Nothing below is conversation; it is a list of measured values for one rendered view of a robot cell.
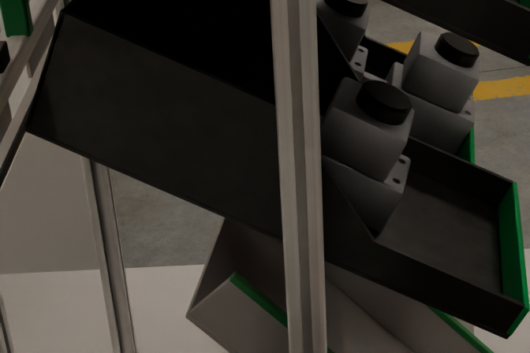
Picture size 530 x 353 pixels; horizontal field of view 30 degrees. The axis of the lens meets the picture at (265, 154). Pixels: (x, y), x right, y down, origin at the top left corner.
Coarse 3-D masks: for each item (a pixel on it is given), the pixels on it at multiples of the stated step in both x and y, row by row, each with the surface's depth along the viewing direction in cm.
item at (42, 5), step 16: (32, 0) 67; (48, 0) 68; (32, 16) 65; (48, 16) 68; (32, 32) 63; (16, 48) 60; (32, 48) 63; (16, 64) 59; (0, 80) 56; (16, 80) 59; (0, 96) 55; (0, 112) 55
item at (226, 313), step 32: (224, 224) 64; (224, 256) 62; (256, 256) 65; (224, 288) 55; (256, 288) 55; (352, 288) 69; (384, 288) 69; (192, 320) 57; (224, 320) 56; (256, 320) 56; (352, 320) 68; (384, 320) 70; (416, 320) 70; (448, 320) 69; (256, 352) 57; (288, 352) 56; (352, 352) 65; (384, 352) 68; (416, 352) 71; (448, 352) 70; (480, 352) 70
